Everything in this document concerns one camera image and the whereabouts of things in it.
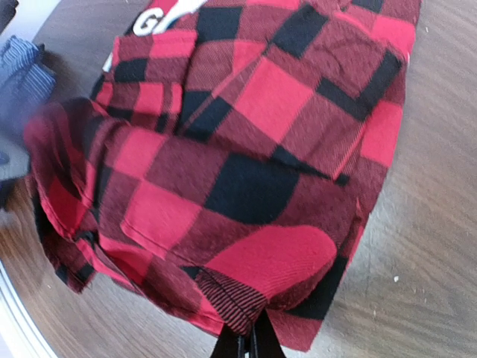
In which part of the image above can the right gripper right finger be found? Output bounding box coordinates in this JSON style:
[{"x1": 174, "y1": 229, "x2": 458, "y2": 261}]
[{"x1": 250, "y1": 310, "x2": 285, "y2": 358}]

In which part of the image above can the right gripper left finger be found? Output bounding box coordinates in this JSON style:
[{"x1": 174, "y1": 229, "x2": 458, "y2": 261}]
[{"x1": 210, "y1": 325, "x2": 249, "y2": 358}]

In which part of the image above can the red black plaid shirt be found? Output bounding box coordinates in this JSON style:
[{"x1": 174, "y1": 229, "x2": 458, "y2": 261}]
[{"x1": 25, "y1": 1, "x2": 421, "y2": 352}]

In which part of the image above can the blue checked shirt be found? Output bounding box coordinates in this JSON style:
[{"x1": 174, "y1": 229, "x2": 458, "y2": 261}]
[{"x1": 1, "y1": 36, "x2": 56, "y2": 146}]

